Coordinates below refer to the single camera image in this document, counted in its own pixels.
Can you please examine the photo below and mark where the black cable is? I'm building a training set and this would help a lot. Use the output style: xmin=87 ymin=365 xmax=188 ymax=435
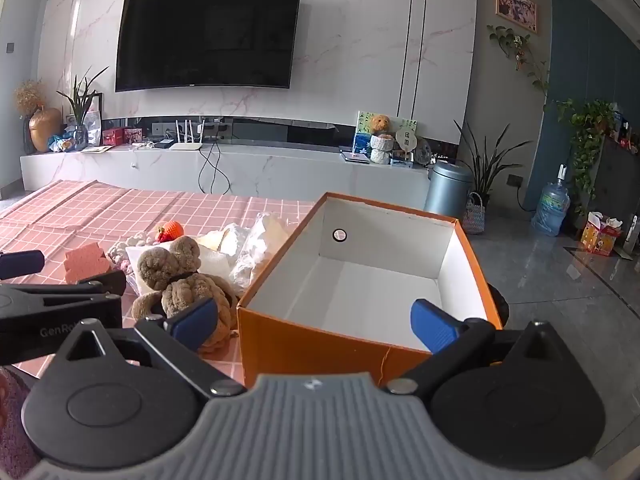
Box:
xmin=197 ymin=140 xmax=226 ymax=195

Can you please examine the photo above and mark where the dried flower bunch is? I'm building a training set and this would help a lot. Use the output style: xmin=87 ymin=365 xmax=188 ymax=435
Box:
xmin=14 ymin=80 xmax=46 ymax=117

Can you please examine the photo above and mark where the clear plastic bag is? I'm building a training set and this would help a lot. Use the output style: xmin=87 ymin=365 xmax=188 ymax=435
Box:
xmin=229 ymin=211 xmax=291 ymax=290

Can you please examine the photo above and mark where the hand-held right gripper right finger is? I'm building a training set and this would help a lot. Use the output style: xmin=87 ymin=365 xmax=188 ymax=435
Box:
xmin=385 ymin=299 xmax=568 ymax=396

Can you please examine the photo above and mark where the white woven pot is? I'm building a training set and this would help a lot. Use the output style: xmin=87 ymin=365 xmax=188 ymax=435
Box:
xmin=368 ymin=132 xmax=393 ymax=166

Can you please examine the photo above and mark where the black flat television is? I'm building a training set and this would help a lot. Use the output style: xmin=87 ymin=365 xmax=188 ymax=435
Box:
xmin=115 ymin=0 xmax=303 ymax=93

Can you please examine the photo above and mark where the small woven basket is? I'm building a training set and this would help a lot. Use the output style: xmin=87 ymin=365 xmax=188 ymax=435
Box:
xmin=462 ymin=191 xmax=487 ymax=235

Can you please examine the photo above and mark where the potted long-leaf plant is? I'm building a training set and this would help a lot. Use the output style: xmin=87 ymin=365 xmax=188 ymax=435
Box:
xmin=452 ymin=119 xmax=533 ymax=201

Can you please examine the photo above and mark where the pink sponge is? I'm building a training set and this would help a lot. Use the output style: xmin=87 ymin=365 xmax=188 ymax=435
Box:
xmin=63 ymin=242 xmax=112 ymax=283

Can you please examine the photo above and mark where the hanging vine plant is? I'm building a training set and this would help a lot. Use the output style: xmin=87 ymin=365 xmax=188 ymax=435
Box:
xmin=487 ymin=25 xmax=551 ymax=98

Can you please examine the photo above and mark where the gold vase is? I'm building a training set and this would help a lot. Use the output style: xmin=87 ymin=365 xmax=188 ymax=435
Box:
xmin=28 ymin=105 xmax=63 ymax=153

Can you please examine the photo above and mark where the white plush toy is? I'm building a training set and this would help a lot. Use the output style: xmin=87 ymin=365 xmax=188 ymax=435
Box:
xmin=125 ymin=244 xmax=233 ymax=295

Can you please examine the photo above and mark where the round hand fan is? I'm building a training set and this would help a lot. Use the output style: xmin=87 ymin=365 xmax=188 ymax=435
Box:
xmin=395 ymin=127 xmax=416 ymax=161

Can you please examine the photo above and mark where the white router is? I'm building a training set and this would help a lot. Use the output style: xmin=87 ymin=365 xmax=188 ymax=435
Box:
xmin=170 ymin=119 xmax=203 ymax=151

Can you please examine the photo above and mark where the blue water bottle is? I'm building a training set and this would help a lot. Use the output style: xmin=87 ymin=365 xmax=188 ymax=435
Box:
xmin=531 ymin=164 xmax=572 ymax=237

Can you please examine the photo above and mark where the orange knitted toy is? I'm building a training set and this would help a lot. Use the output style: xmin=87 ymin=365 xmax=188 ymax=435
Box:
xmin=156 ymin=221 xmax=185 ymax=243

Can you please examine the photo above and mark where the white knobbly soft toy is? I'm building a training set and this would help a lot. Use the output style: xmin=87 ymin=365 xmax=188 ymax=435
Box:
xmin=107 ymin=234 xmax=151 ymax=276

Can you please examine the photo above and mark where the green plant in glass vase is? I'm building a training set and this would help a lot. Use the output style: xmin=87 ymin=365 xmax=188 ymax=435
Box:
xmin=56 ymin=66 xmax=110 ymax=151

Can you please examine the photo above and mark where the trailing pothos plant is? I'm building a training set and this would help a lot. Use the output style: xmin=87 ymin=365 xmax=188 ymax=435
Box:
xmin=545 ymin=99 xmax=618 ymax=216

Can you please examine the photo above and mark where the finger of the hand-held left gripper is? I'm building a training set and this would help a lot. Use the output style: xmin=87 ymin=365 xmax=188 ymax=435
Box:
xmin=0 ymin=249 xmax=45 ymax=280
xmin=0 ymin=270 xmax=127 ymax=318

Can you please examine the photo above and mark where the orange cardboard box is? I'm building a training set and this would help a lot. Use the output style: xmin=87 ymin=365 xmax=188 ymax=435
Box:
xmin=236 ymin=191 xmax=503 ymax=388

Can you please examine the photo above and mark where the white marble tv cabinet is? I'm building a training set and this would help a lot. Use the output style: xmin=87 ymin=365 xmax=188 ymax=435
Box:
xmin=20 ymin=142 xmax=431 ymax=211

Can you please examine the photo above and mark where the brown plush teddy bear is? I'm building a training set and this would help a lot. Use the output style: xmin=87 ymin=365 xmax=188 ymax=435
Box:
xmin=132 ymin=235 xmax=240 ymax=356

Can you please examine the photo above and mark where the grey metal trash bin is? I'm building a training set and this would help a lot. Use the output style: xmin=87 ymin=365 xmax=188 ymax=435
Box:
xmin=424 ymin=158 xmax=473 ymax=218

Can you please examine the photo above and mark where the blue green painting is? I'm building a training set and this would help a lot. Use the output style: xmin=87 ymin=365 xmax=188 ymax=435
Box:
xmin=354 ymin=110 xmax=418 ymax=158

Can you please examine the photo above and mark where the dark wicker basket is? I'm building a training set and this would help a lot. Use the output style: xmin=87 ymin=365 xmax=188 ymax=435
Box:
xmin=487 ymin=284 xmax=511 ymax=331

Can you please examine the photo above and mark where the grey cabinet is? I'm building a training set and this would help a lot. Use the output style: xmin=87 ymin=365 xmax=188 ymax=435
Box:
xmin=597 ymin=135 xmax=640 ymax=231

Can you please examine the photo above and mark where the framed wall picture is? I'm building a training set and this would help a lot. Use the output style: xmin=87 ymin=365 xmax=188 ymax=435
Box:
xmin=495 ymin=0 xmax=540 ymax=36

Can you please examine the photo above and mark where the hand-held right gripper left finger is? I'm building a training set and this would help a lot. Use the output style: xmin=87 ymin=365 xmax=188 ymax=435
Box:
xmin=54 ymin=297 xmax=248 ymax=401

